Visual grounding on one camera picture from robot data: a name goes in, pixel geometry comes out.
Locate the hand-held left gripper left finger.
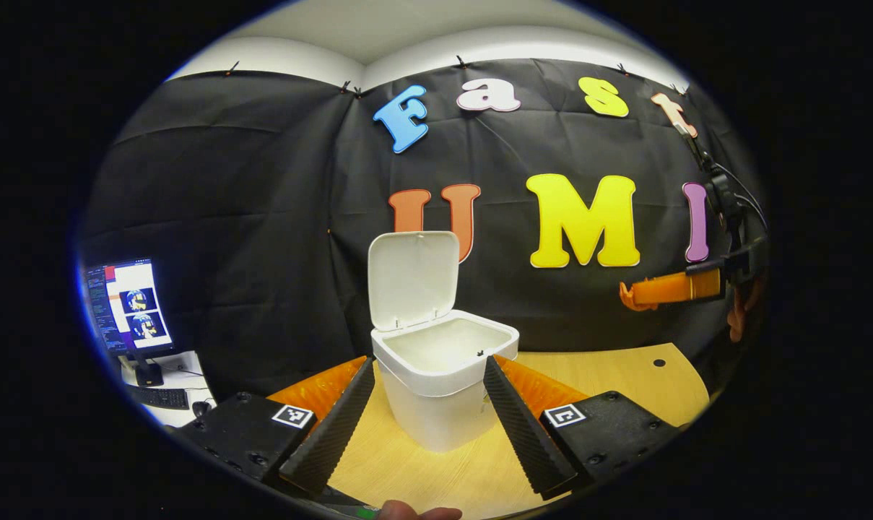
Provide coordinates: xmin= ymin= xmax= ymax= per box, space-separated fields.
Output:
xmin=173 ymin=355 xmax=376 ymax=499

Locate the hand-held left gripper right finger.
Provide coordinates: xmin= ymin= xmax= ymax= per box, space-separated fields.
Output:
xmin=483 ymin=354 xmax=682 ymax=501

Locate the white desktop garbage bin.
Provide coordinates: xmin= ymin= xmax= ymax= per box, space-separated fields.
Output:
xmin=368 ymin=230 xmax=521 ymax=454

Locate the black keyboard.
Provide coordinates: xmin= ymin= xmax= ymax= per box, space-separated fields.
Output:
xmin=122 ymin=385 xmax=190 ymax=410

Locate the black backdrop cloth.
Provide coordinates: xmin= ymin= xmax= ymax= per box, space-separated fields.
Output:
xmin=79 ymin=58 xmax=769 ymax=398

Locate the computer monitor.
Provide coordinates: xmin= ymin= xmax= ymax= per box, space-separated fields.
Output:
xmin=81 ymin=258 xmax=178 ymax=388

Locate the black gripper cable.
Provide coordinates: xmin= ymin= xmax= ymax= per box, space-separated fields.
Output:
xmin=711 ymin=160 xmax=770 ymax=235

